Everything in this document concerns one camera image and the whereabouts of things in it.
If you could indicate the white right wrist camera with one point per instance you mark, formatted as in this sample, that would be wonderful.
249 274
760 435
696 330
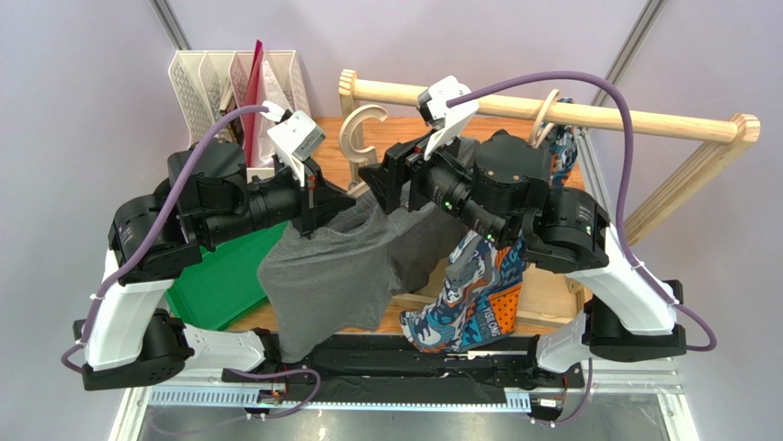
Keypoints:
443 111

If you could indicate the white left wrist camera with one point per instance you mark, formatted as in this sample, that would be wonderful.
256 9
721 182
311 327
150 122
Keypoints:
295 137

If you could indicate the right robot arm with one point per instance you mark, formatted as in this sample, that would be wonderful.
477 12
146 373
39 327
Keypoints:
506 198

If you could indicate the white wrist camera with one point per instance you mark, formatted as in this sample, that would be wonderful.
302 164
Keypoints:
295 137
443 111

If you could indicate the wooden clothes rack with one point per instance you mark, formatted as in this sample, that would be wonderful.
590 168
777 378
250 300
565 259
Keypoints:
642 122

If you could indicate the red folder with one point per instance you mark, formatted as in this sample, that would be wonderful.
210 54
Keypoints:
248 120

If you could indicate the white file organizer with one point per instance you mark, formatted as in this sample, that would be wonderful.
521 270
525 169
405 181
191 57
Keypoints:
208 84

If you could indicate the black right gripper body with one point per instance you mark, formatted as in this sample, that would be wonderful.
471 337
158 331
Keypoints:
399 177

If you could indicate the clear plastic bag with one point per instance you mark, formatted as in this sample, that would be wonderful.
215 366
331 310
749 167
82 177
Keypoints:
274 86

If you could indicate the grey shorts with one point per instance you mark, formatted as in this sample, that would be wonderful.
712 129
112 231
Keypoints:
347 273

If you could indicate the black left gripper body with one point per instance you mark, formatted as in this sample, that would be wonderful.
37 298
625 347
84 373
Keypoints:
295 199

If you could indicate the patterned blue orange shorts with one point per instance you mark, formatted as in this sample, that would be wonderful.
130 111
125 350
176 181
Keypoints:
477 303

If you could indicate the green plastic tray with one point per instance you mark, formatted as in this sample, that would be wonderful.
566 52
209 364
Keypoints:
224 287

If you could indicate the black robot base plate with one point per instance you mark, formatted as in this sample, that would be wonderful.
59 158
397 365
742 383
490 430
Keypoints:
385 369

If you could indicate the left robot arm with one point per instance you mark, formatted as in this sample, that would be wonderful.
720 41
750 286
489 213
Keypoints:
207 199

